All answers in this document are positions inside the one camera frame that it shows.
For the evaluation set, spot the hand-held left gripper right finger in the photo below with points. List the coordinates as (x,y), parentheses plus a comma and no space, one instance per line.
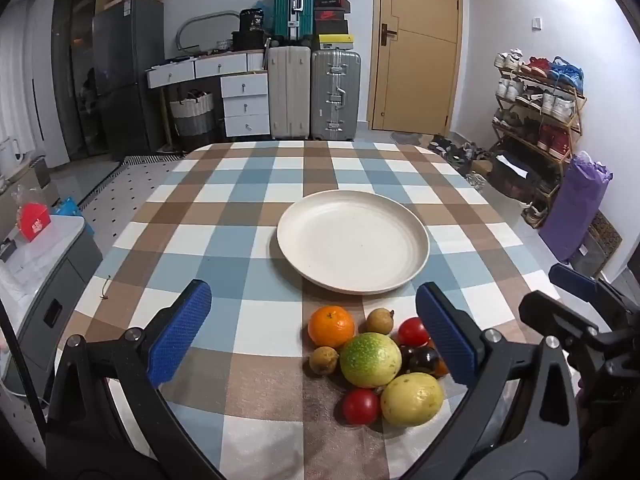
(445,332)

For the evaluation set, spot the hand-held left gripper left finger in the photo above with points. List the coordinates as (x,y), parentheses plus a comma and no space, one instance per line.
(180,332)

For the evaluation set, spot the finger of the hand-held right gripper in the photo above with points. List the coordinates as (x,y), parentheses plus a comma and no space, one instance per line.
(545,310)
(570,277)

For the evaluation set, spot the red tomato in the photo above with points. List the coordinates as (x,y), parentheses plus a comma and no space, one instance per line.
(411,331)
(361,406)

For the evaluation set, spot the dark purple plum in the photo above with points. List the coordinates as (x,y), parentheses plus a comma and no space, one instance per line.
(424,360)

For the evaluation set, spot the small orange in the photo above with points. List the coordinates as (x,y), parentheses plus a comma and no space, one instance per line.
(441,367)

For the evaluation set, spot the brown longan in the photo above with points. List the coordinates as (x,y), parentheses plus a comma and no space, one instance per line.
(378,321)
(322,360)

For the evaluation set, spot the green patched yellow guava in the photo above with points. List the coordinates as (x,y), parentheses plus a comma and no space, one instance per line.
(370,360)

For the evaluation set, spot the large orange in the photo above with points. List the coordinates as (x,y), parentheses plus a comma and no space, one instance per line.
(331,326)

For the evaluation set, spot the cream round plate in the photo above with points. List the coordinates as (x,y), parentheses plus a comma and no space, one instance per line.
(350,240)

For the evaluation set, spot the patterned doormat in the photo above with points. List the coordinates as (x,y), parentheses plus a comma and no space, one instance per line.
(600,245)

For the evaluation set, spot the purple bag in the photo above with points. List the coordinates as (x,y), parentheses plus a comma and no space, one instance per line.
(575,210)

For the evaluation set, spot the checked tablecloth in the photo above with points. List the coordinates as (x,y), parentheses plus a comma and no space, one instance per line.
(225,240)

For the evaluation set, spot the black bag with white paper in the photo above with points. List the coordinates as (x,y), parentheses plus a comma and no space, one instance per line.
(512,175)

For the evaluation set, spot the small cardboard box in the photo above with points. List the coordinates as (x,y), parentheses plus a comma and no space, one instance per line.
(482,166)

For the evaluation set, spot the grey side cabinet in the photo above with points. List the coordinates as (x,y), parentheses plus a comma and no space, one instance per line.
(45,280)

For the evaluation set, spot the dotted floor rug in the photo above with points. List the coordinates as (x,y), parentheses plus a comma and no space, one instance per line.
(115,180)

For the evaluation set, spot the wooden shoe rack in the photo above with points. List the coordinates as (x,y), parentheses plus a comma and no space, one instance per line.
(575,110)

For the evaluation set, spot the scattered pile of shoes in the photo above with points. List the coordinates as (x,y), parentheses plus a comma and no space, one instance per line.
(457,152)

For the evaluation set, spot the blue packet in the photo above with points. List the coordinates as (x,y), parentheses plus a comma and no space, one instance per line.
(67,207)

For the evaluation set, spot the rows of sneakers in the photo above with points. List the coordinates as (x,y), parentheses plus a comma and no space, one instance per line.
(562,105)

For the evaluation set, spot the small red box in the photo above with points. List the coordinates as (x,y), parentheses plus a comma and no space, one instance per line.
(34,220)

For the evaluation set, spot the small grey rug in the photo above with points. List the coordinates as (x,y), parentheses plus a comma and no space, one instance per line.
(406,137)

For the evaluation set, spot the woven basket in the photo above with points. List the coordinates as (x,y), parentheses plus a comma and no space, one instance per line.
(192,117)

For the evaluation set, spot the white kettle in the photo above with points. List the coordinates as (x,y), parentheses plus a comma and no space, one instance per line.
(10,152)

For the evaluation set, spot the white drawer desk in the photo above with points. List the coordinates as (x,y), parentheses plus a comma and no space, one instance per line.
(245,87)

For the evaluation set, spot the grey refrigerator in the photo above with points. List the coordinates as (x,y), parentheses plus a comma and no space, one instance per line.
(127,75)

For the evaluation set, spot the beige suitcase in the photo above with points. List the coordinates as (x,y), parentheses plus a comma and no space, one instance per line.
(289,92)

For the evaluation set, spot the wooden door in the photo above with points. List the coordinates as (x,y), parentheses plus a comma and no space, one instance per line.
(417,60)

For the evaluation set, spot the silver suitcase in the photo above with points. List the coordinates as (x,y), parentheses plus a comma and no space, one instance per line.
(325,95)

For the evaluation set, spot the white wardrobe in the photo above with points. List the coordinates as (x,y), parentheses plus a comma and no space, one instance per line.
(45,100)

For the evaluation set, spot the dark glass cabinet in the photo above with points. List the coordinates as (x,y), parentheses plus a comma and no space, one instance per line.
(75,60)

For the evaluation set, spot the black case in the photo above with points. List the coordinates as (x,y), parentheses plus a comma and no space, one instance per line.
(247,41)

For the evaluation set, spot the white curtain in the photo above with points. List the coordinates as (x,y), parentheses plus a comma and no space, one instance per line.
(7,85)

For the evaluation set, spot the oval silver mirror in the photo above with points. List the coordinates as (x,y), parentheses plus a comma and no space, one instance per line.
(186,27)

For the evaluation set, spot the tall black box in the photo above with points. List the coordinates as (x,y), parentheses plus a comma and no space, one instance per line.
(251,21)

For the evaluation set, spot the plain black shoe box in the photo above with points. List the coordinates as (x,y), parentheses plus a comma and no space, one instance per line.
(330,27)

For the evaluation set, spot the blue plastic bag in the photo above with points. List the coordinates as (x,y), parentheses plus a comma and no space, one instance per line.
(264,7)

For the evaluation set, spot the teal suitcase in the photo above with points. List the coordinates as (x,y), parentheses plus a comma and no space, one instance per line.
(287,5)

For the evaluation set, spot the black shoe box red stripe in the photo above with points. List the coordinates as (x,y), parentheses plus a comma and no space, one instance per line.
(331,4)

